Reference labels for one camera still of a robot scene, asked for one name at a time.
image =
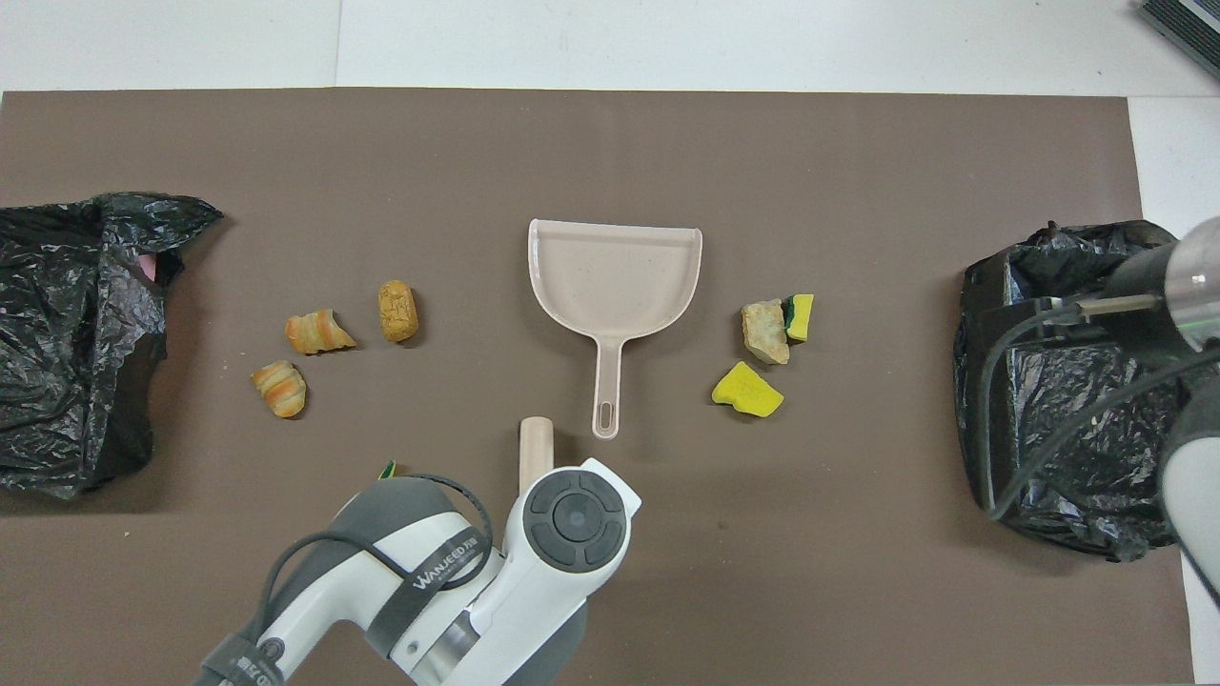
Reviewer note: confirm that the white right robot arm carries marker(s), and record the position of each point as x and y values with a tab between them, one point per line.
1196	476

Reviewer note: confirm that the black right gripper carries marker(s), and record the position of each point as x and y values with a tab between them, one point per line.
1139	333

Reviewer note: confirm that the beige plastic dustpan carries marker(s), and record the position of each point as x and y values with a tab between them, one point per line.
615	286

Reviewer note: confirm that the grey ribbed device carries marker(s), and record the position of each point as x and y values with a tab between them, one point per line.
1187	24

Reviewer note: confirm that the brown oval bread roll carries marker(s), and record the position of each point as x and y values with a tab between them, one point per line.
397	310

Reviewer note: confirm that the wavy all-yellow sponge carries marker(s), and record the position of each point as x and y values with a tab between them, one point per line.
746	391

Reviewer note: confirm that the wooden hand brush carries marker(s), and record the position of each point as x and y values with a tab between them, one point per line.
536	448

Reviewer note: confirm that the pink bin with black bag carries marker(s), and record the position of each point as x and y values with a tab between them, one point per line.
57	362

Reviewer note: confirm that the rectangular bin with black bag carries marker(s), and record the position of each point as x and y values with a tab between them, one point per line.
1067	457

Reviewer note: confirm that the brown table mat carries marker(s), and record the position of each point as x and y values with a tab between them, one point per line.
610	143

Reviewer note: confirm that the striped croissant bread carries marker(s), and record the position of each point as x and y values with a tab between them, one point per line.
278	389
319	332

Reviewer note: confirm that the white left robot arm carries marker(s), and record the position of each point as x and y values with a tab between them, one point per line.
562	534

